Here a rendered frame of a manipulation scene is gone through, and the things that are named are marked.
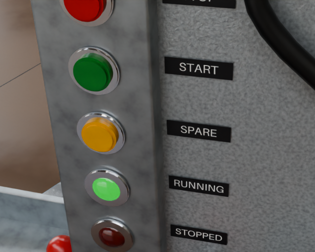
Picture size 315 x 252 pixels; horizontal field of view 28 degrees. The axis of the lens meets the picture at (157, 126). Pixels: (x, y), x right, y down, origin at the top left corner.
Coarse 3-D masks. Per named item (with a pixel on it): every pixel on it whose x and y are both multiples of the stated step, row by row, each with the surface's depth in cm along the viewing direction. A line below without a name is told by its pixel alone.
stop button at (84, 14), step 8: (64, 0) 39; (72, 0) 38; (80, 0) 38; (88, 0) 38; (96, 0) 38; (72, 8) 38; (80, 8) 38; (88, 8) 38; (96, 8) 38; (80, 16) 39; (88, 16) 39; (96, 16) 39
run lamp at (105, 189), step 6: (96, 180) 47; (102, 180) 47; (108, 180) 47; (96, 186) 47; (102, 186) 47; (108, 186) 47; (114, 186) 47; (96, 192) 47; (102, 192) 47; (108, 192) 47; (114, 192) 47; (102, 198) 48; (108, 198) 47; (114, 198) 47
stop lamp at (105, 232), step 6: (102, 228) 50; (108, 228) 50; (102, 234) 50; (108, 234) 50; (114, 234) 50; (120, 234) 50; (102, 240) 50; (108, 240) 50; (114, 240) 50; (120, 240) 50; (114, 246) 50
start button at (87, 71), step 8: (88, 56) 41; (96, 56) 41; (80, 64) 41; (88, 64) 41; (96, 64) 40; (104, 64) 41; (80, 72) 41; (88, 72) 41; (96, 72) 41; (104, 72) 41; (80, 80) 42; (88, 80) 41; (96, 80) 41; (104, 80) 41; (88, 88) 42; (96, 88) 42; (104, 88) 42
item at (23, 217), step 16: (0, 192) 78; (16, 192) 78; (32, 192) 78; (0, 208) 80; (16, 208) 79; (32, 208) 78; (48, 208) 77; (64, 208) 76; (0, 224) 79; (16, 224) 79; (32, 224) 79; (48, 224) 79; (64, 224) 78; (0, 240) 77; (16, 240) 77; (32, 240) 77; (48, 240) 77
